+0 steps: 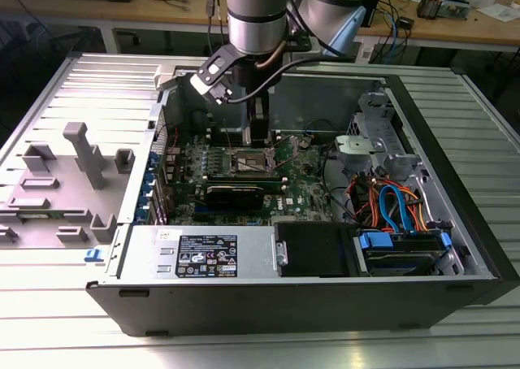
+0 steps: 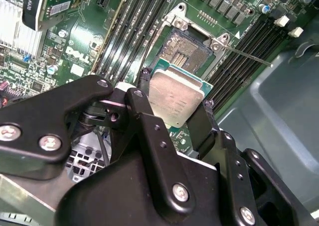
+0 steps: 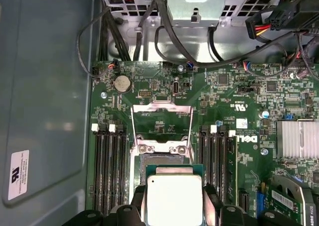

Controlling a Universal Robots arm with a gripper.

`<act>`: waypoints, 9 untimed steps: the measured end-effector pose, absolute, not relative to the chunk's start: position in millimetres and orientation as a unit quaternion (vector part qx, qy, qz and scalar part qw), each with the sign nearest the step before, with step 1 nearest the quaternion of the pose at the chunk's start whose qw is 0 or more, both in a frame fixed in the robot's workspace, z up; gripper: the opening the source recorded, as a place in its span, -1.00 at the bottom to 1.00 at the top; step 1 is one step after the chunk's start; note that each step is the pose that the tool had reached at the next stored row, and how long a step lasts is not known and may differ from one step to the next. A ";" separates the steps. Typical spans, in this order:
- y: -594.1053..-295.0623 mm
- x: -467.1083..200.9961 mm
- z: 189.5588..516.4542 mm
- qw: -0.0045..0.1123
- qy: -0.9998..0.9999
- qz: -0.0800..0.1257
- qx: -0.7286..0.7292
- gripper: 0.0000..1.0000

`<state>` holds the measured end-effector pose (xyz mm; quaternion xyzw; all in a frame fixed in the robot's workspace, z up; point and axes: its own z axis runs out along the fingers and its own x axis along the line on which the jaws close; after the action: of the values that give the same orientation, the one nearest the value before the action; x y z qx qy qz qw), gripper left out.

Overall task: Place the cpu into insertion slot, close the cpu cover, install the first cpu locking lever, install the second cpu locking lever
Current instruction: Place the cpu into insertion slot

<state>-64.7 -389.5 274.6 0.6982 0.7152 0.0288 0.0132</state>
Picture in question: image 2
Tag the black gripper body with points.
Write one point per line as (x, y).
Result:
(119, 198)

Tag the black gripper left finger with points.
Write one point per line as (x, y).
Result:
(37, 116)

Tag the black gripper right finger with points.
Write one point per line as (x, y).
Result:
(204, 134)

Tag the silver topped CPU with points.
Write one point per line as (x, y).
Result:
(174, 99)

